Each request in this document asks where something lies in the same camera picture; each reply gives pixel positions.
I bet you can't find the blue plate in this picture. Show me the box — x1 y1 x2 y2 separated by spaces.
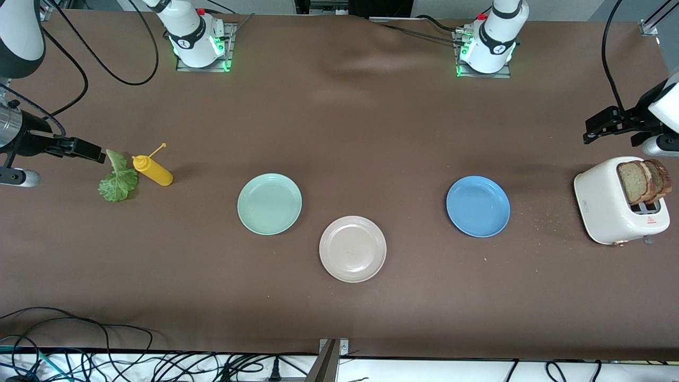
446 176 511 238

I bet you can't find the thick black cable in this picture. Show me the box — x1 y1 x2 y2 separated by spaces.
50 0 160 86
601 0 629 112
41 27 89 118

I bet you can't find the green lettuce leaf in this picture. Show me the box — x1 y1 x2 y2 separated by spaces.
98 149 140 203

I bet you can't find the teal cable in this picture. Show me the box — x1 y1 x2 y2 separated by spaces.
0 345 56 372

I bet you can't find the metal post bracket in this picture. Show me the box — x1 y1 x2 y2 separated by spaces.
305 338 351 382

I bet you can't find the beige plate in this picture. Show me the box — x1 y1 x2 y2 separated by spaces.
319 215 387 283

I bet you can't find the thin black cable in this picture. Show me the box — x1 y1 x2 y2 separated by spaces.
0 82 67 137

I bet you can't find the brown table cover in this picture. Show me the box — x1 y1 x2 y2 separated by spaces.
0 10 679 360

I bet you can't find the black equipment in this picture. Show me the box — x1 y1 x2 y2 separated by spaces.
294 0 414 19

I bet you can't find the yellow mustard squeeze bottle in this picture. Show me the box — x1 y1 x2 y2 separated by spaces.
132 142 174 187

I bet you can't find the mint green plate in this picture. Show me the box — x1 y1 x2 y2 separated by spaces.
237 173 303 236

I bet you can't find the brown bread slice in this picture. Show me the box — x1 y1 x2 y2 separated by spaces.
645 158 673 203
616 160 653 206

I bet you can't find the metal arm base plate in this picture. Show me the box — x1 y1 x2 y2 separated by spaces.
454 29 512 79
176 21 238 73

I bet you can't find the white toaster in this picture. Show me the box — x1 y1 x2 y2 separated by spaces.
573 156 671 247

